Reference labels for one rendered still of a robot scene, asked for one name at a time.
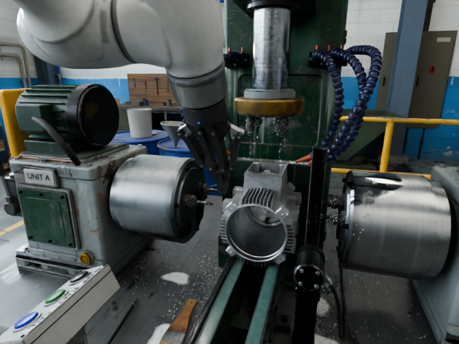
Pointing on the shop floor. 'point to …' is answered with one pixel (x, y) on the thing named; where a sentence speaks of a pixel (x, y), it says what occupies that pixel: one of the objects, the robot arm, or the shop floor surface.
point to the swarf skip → (371, 130)
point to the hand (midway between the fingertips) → (221, 178)
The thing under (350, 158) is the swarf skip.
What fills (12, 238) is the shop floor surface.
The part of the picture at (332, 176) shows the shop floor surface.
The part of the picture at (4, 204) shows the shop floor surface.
